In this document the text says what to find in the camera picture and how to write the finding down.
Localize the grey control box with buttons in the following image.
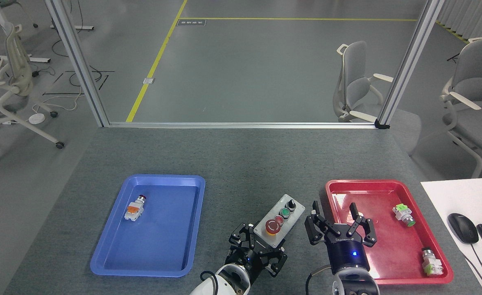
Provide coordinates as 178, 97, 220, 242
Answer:
253, 194, 306, 248

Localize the black mouse cable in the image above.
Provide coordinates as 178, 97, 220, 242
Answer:
462, 243, 482, 295

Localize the blue plastic tray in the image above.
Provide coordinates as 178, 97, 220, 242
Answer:
90, 175, 206, 278

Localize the grey office chair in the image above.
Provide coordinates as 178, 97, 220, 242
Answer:
333, 41, 395, 123
441, 38, 482, 179

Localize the red push button switch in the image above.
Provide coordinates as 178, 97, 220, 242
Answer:
124, 195, 148, 222

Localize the white mesh office chair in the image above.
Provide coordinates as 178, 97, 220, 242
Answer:
0, 23, 65, 170

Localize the silver aluminium frame post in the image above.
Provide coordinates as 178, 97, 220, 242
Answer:
374, 0, 445, 129
44, 0, 110, 127

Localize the white side table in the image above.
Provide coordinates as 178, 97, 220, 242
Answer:
420, 177, 482, 295

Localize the silver aluminium frame rail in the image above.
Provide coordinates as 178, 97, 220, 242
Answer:
108, 122, 378, 129

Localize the white desk base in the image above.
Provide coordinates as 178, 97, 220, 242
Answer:
50, 24, 95, 32

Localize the green push button switch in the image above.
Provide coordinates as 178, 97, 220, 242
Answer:
392, 204, 416, 227

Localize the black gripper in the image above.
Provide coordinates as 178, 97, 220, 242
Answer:
224, 223, 288, 283
305, 201, 377, 274

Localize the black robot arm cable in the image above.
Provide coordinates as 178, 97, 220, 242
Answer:
305, 264, 333, 295

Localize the silver and green switch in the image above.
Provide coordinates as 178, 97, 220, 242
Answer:
421, 247, 444, 276

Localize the red plastic tray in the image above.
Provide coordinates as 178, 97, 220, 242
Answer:
326, 179, 454, 285

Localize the black computer mouse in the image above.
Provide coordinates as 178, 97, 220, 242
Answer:
448, 213, 479, 245

